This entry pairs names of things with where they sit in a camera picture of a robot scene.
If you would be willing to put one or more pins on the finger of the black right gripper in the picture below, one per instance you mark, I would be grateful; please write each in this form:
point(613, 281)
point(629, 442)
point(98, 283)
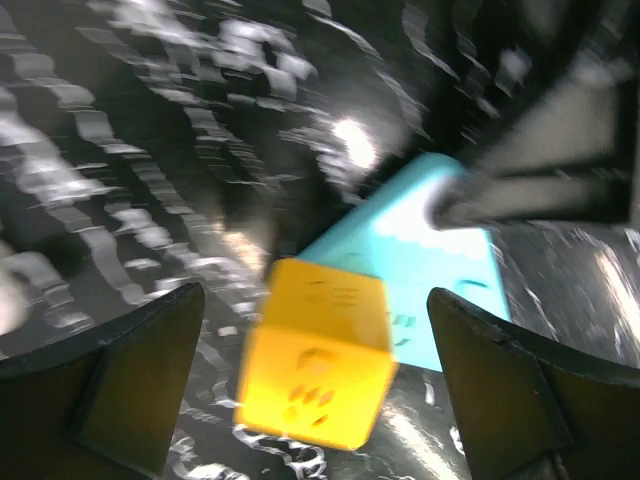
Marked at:
point(565, 157)

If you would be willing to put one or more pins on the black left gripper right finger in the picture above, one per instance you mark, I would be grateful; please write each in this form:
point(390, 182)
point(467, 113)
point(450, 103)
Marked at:
point(528, 407)

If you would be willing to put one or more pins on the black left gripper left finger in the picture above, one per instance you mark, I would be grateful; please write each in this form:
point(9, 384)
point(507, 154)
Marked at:
point(101, 404)

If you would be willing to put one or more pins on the teal triangular power strip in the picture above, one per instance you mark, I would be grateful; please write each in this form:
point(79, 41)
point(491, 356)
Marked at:
point(392, 236)

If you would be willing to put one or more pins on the yellow cube socket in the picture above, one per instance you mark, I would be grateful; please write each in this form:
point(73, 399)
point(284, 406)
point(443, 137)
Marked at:
point(318, 363)

